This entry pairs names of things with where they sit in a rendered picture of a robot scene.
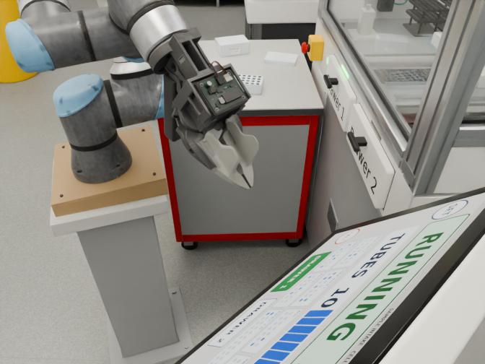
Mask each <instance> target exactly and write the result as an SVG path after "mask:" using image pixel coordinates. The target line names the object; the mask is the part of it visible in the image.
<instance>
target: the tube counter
mask: <svg viewBox="0 0 485 364"><path fill-rule="evenodd" d="M360 285H361V284H359V285H346V286H339V287H333V288H332V289H331V290H329V291H328V292H327V293H326V294H325V295H324V296H323V297H322V298H321V299H320V300H319V301H318V302H317V303H316V304H315V305H314V306H313V307H312V308H311V309H310V310H309V311H308V312H307V313H305V314H304V315H303V316H302V317H301V318H300V319H299V320H298V321H297V322H296V323H295V324H294V325H292V326H291V327H290V328H289V329H288V330H287V331H286V332H285V333H284V334H283V335H282V336H281V337H280V338H278V339H277V340H276V341H275V342H274V343H273V344H272V345H271V346H270V347H269V348H268V349H267V350H266V351H265V352H264V353H263V354H262V355H261V356H260V357H259V358H258V359H257V360H256V361H254V362H253V363H252V364H282V363H283V362H284V361H285V360H286V359H287V358H288V357H289V356H290V355H291V354H292V353H293V352H294V351H295V350H296V349H297V348H298V347H299V346H300V345H301V344H302V343H303V342H304V341H305V340H306V339H307V338H308V337H309V336H310V335H311V334H312V333H313V332H314V331H315V330H316V329H317V328H318V327H319V326H320V325H321V324H322V323H323V322H324V321H325V320H326V319H327V318H328V317H329V316H330V315H331V314H332V313H333V312H334V311H335V310H336V309H337V308H338V307H339V306H340V305H341V304H342V303H343V302H344V301H345V300H346V299H347V298H348V297H349V296H350V295H351V294H352V293H353V292H354V291H355V290H356V289H357V288H358V287H359V286H360Z"/></svg>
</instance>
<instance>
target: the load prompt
mask: <svg viewBox="0 0 485 364"><path fill-rule="evenodd" d="M471 214H472V213H468V214H463V215H460V216H456V217H451V218H447V219H444V220H438V221H435V222H430V223H428V224H427V225H426V226H425V228H424V229H423V230H422V231H421V232H420V233H419V234H418V235H417V236H416V237H415V238H414V239H413V240H412V241H411V242H410V243H409V244H408V245H407V246H406V247H405V248H404V249H403V250H402V251H401V252H400V253H399V254H398V255H397V256H396V257H395V258H394V259H393V260H392V261H391V262H390V263H389V264H388V265H387V266H386V267H385V268H384V269H383V270H382V271H381V272H380V273H379V274H378V275H377V276H376V277H375V278H374V279H373V280H372V281H371V282H370V283H369V284H368V285H367V286H366V288H365V289H363V291H361V293H360V294H358V296H356V297H355V299H353V301H352V302H350V304H348V306H347V307H345V309H344V310H342V312H340V314H339V315H337V317H335V319H334V320H332V322H331V323H330V324H329V325H327V327H326V328H324V330H322V332H321V333H319V335H318V336H317V337H316V338H314V340H313V341H312V342H311V343H310V344H309V345H308V346H307V347H306V348H305V349H304V350H303V351H302V352H301V353H300V354H299V355H298V356H297V357H296V358H295V359H294V360H293V361H292V362H291V363H290V364H337V363H338V362H339V361H340V360H341V358H342V357H343V356H345V354H346V353H347V352H348V351H349V350H350V349H351V348H352V347H353V345H354V344H355V343H356V342H357V341H358V340H359V338H360V337H361V336H362V335H363V334H364V333H365V332H366V331H367V330H368V329H369V328H370V327H371V325H372V324H373V323H374V322H375V321H376V320H377V319H378V317H379V316H380V315H381V314H382V313H383V312H384V311H385V309H386V308H387V307H388V306H389V305H390V304H391V303H392V302H393V301H394V300H395V299H396V298H397V297H398V295H399V294H400V293H401V292H402V291H403V290H404V288H405V287H406V286H407V285H408V284H409V283H410V281H411V280H412V279H413V278H415V276H416V275H417V274H418V273H419V272H420V271H421V270H422V269H423V267H424V266H425V265H426V264H427V263H428V262H429V260H430V259H431V258H432V257H433V256H434V255H435V254H436V253H437V252H438V251H439V250H440V249H441V248H442V246H443V245H444V244H445V243H446V242H447V241H448V239H449V238H450V237H451V236H452V235H453V234H454V233H455V231H456V230H457V229H458V228H459V227H460V226H461V225H462V224H463V223H464V222H465V221H466V220H467V219H468V217H469V216H470V215H471Z"/></svg>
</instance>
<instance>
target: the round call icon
mask: <svg viewBox="0 0 485 364"><path fill-rule="evenodd" d="M365 227H366V226H364V227H360V228H357V229H354V230H349V231H346V232H345V233H344V234H343V235H342V236H340V237H339V238H338V239H337V240H335V241H334V242H333V243H332V244H331V245H330V246H334V245H337V244H340V243H346V242H349V241H350V240H351V239H352V238H353V237H354V236H355V235H356V234H357V233H359V232H360V231H361V230H362V229H363V228H365Z"/></svg>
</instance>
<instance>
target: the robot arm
mask: <svg viewBox="0 0 485 364"><path fill-rule="evenodd" d="M97 3H98V6H99V8H96V9H88V10H83V11H82V10H80V11H75V12H72V11H71V7H70V4H69V0H17V4H18V8H19V15H20V18H21V19H18V20H17V21H14V22H9V23H8V24H7V25H6V29H5V31H6V38H7V41H8V44H9V47H10V50H11V52H12V55H13V57H14V60H15V61H16V62H17V65H18V66H19V68H20V69H21V70H22V71H24V72H27V73H34V72H46V71H54V70H55V69H60V68H64V67H68V66H74V65H78V64H85V63H89V62H94V61H102V60H106V59H113V65H112V67H111V69H110V75H111V79H107V80H102V78H101V77H100V76H99V75H97V74H83V75H80V76H77V77H74V78H71V79H69V80H67V81H65V82H64V83H63V84H61V85H60V86H59V87H58V88H57V89H56V91H55V92H54V94H53V101H54V104H55V107H56V113H57V115H58V116H59V118H60V121H61V124H62V126H63V128H64V131H65V134H66V137H67V139H68V141H69V144H70V146H71V169H72V172H73V174H74V177H75V178H76V179H77V180H78V181H81V182H83V183H104V182H108V181H111V180H114V179H116V178H118V177H120V176H121V175H123V174H124V173H125V172H126V171H127V170H128V169H129V168H130V167H131V164H132V157H131V153H130V151H129V149H128V147H127V146H126V145H125V144H124V142H123V141H122V139H121V138H120V137H119V135H118V132H117V130H116V129H118V128H121V127H125V126H130V125H134V124H140V123H143V122H146V121H155V120H156V119H158V118H162V117H164V131H165V136H166V137H167V138H168V139H170V140H171V141H172V142H176V141H178V140H179V139H181V140H182V142H183V144H184V146H185V148H186V149H187V150H188V152H189V153H190V154H191V155H192V156H193V157H194V158H196V159H197V160H198V161H199V162H200V163H201V164H203V165H204V166H205V167H207V168H208V169H209V170H212V171H213V172H215V173H216V174H217V175H218V176H220V177H221V178H223V179H224V180H226V181H228V182H230V183H231V184H233V185H235V186H237V187H239V188H241V189H244V190H248V189H250V188H251V187H253V166H252V161H253V158H254V157H255V155H256V154H257V152H258V150H259V143H258V140H257V139H256V138H255V137H254V136H253V135H244V134H243V127H242V124H241V121H240V119H239V117H238V116H237V113H239V112H240V111H241V110H242V109H243V108H244V107H245V104H246V103H247V102H248V100H249V99H250V98H251V95H250V93H249V92H248V90H247V88H246V87H245V85H244V84H243V82H242V80H241V78H240V77H239V76H238V74H237V72H236V71H235V69H234V67H233V66H232V64H231V63H229V64H226V65H224V66H222V65H221V64H220V63H219V62H217V61H213V62H212V63H210V62H209V60H208V59H207V57H206V55H205V53H204V52H203V50H202V49H201V47H200V45H199V44H198V42H199V40H200V39H201V34H200V32H199V31H198V29H197V27H195V28H192V29H190V28H189V26H188V24H187V23H186V21H185V20H184V18H183V16H182V14H181V13H180V11H179V10H178V8H177V7H176V5H175V2H174V1H173V0H97ZM214 62H215V63H217V65H216V66H213V65H212V64H213V63H214ZM219 71H221V72H219ZM217 72H219V73H217ZM234 76H235V77H236V79H235V77H234ZM237 81H238V82H239V83H240V84H239V83H238V82H237ZM241 87H242V88H241ZM243 90H244V92H243ZM212 129H216V130H217V131H220V130H223V131H222V133H221V135H220V138H219V140H218V139H217V137H216V136H215V135H214V134H213V133H211V132H208V131H210V130H212ZM236 169H237V170H236Z"/></svg>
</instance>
